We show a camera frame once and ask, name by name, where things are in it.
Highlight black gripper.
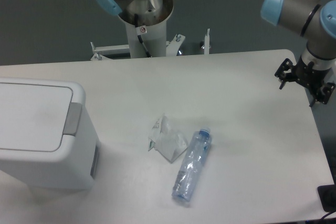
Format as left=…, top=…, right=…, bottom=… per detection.
left=275, top=58, right=335, bottom=107

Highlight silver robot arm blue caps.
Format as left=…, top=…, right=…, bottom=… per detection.
left=260, top=0, right=335, bottom=106

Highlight white plastic trash can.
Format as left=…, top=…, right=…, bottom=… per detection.
left=1, top=77, right=100, bottom=189

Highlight white trash can lid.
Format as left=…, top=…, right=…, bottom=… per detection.
left=1, top=83, right=72, bottom=152

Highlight black device at table edge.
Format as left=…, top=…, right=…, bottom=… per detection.
left=317, top=185, right=335, bottom=212

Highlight clear empty plastic bottle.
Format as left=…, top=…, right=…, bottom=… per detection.
left=172, top=127, right=212, bottom=202

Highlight crumpled white plastic wrapper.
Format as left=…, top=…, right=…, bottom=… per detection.
left=148, top=114, right=188, bottom=164

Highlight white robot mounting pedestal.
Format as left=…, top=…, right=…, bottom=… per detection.
left=90, top=22, right=212, bottom=61

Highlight black cable on pedestal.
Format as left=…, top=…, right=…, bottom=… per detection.
left=134, top=13, right=153, bottom=58

